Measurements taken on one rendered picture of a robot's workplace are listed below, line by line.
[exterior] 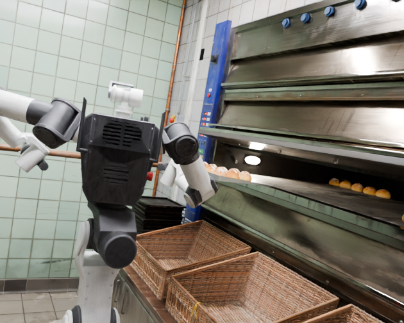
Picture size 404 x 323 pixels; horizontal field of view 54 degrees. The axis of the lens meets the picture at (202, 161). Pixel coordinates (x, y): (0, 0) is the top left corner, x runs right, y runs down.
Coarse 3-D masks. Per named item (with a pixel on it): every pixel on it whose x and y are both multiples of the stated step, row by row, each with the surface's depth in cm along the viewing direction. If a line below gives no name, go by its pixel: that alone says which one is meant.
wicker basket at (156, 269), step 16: (192, 224) 252; (208, 224) 248; (144, 240) 239; (160, 240) 244; (176, 240) 249; (192, 240) 254; (208, 240) 242; (224, 240) 229; (144, 256) 213; (160, 256) 245; (176, 256) 251; (192, 256) 250; (224, 256) 202; (144, 272) 209; (160, 272) 192; (176, 272) 190; (160, 288) 190
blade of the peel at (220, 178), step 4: (208, 172) 205; (212, 176) 201; (216, 176) 198; (220, 176) 196; (224, 176) 197; (220, 180) 196; (224, 180) 197; (228, 180) 198; (232, 180) 199; (236, 180) 201; (240, 180) 202; (252, 180) 224; (256, 180) 228; (252, 184) 205; (256, 184) 207; (260, 184) 208; (264, 184) 214; (268, 184) 217
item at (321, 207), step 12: (264, 192) 208; (276, 192) 200; (288, 192) 195; (300, 204) 184; (312, 204) 177; (324, 204) 171; (336, 216) 165; (348, 216) 159; (360, 216) 154; (372, 228) 149; (384, 228) 144; (396, 228) 140
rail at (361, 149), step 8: (200, 128) 250; (208, 128) 240; (248, 136) 202; (256, 136) 196; (264, 136) 190; (272, 136) 185; (312, 144) 161; (320, 144) 158; (328, 144) 154; (336, 144) 151; (360, 152) 140; (368, 152) 137; (376, 152) 134; (384, 152) 132; (392, 152) 129; (400, 152) 127
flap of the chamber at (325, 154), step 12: (204, 132) 244; (216, 132) 231; (252, 144) 209; (264, 144) 191; (276, 144) 181; (288, 144) 174; (300, 144) 167; (300, 156) 191; (312, 156) 176; (324, 156) 163; (336, 156) 152; (348, 156) 144; (360, 156) 139; (372, 156) 135; (384, 156) 131; (360, 168) 161; (372, 168) 150; (384, 168) 141; (396, 168) 133
